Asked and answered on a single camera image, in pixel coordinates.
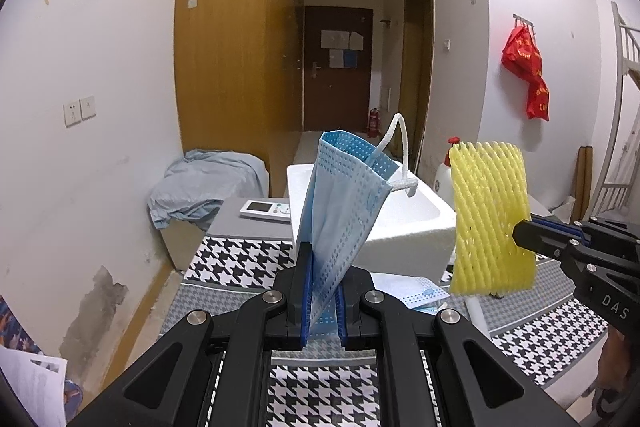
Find yellow foam fruit net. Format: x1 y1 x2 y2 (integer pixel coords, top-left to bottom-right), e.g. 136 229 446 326
447 141 538 297

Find white foam box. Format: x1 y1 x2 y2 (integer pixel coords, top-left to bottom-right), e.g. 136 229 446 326
286 161 457 285

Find colourful printed cloth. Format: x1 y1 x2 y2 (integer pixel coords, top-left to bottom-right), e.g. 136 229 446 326
0 296 83 413

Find houndstooth tablecloth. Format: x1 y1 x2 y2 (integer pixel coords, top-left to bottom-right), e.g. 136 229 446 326
157 234 608 427

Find white paper sheets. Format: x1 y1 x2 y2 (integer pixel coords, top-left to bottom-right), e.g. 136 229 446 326
0 344 68 427

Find wooden poles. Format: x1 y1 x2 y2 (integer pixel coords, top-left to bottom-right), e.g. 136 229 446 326
574 146 594 222

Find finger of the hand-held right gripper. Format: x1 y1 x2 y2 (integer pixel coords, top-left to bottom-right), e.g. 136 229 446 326
512 219 596 275
530 213 640 244

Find pale blue cloth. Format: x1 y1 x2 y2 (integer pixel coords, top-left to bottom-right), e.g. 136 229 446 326
147 150 268 230

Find white red pump bottle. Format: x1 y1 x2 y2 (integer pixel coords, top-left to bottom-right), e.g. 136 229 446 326
434 137 461 195

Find wooden side door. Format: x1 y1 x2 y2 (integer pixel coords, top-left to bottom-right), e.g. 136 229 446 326
398 0 436 168

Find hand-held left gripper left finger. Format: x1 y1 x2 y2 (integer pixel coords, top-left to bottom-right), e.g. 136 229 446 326
67 241 316 427

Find wooden wardrobe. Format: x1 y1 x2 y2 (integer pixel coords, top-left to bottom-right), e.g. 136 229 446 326
174 0 307 172

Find white bunk bed frame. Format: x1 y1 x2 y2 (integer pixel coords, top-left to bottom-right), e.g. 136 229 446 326
595 2 640 212

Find brown door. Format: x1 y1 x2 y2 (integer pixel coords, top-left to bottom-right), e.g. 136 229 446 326
301 5 374 132

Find blue face mask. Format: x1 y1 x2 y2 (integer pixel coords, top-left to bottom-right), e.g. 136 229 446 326
295 114 418 338
372 272 451 313

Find white remote control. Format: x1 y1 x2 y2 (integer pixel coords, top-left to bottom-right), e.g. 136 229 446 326
239 200 292 224

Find person's right hand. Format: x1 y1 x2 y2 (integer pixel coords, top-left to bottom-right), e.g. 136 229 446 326
595 324 640 415

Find large red bag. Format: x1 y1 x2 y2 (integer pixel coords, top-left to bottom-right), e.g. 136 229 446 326
501 25 543 82

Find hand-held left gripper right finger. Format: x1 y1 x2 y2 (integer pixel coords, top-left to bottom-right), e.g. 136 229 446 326
336 266 576 427

